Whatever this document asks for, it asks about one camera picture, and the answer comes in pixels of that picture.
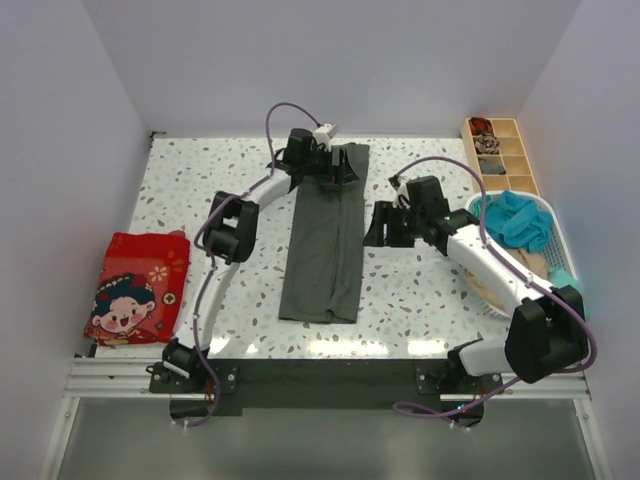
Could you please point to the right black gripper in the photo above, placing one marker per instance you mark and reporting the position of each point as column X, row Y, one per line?
column 384, row 213

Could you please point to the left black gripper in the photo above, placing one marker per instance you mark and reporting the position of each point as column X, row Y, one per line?
column 344, row 174

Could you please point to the dark grey t shirt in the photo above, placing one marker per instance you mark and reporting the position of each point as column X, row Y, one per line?
column 323, row 275

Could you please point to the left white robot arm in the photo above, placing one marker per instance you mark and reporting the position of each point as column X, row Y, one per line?
column 227, row 239

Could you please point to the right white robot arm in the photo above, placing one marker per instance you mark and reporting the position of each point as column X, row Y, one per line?
column 546, row 334

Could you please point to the grey rolled socks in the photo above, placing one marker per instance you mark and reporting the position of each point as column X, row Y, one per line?
column 491, row 166

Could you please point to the patterned rolled socks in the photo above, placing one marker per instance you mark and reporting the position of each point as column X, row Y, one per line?
column 487, row 145

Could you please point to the red black rolled socks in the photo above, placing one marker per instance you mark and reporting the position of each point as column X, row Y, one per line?
column 480, row 126

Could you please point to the wooden compartment organizer box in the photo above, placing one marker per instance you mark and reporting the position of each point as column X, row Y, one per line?
column 519, row 175

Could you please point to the teal t shirt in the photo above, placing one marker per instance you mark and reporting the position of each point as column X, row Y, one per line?
column 520, row 220

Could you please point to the white perforated laundry basket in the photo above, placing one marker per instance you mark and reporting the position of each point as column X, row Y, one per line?
column 555, row 240

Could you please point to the beige t shirt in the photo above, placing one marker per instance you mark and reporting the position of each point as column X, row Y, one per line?
column 535, row 262

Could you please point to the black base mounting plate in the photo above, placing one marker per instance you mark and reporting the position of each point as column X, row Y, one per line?
column 329, row 384

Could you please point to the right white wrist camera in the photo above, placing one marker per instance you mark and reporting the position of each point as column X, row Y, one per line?
column 401, row 199

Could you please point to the aluminium rail frame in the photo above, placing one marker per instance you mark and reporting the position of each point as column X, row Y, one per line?
column 90, row 378

